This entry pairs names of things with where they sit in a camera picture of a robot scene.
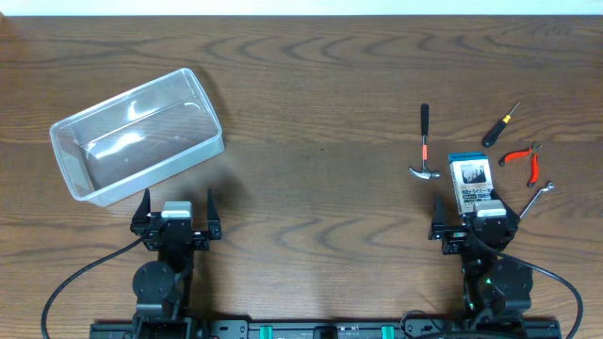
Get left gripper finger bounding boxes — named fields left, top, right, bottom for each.
left=132, top=188, right=151, bottom=224
left=206, top=189, right=220, bottom=222

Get blue white screwdriver set box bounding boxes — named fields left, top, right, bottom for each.
left=448, top=152, right=494, bottom=215

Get small claw hammer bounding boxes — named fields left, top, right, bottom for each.
left=408, top=104, right=440, bottom=180

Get silver wrench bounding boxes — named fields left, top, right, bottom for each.
left=519, top=182, right=555, bottom=219

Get black handled screwdriver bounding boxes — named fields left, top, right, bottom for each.
left=481, top=102, right=520, bottom=148

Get red handled pliers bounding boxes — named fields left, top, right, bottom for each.
left=498, top=142, right=542, bottom=187

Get clear plastic container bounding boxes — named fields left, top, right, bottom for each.
left=49, top=68, right=225, bottom=207

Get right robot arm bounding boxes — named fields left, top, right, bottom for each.
left=428, top=191, right=533, bottom=336

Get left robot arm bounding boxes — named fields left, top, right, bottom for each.
left=130, top=190, right=222, bottom=339

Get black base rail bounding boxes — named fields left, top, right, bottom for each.
left=89, top=318, right=562, bottom=339

